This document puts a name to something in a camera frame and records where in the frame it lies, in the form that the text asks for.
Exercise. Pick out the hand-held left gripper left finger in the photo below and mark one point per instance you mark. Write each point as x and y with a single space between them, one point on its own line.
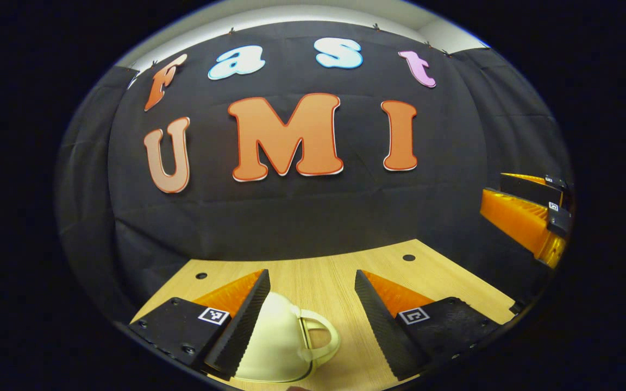
239 331

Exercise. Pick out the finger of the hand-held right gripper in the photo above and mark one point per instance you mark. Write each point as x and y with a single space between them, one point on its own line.
514 217
530 189

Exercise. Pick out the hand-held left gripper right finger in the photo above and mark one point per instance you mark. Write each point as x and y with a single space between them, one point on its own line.
381 331

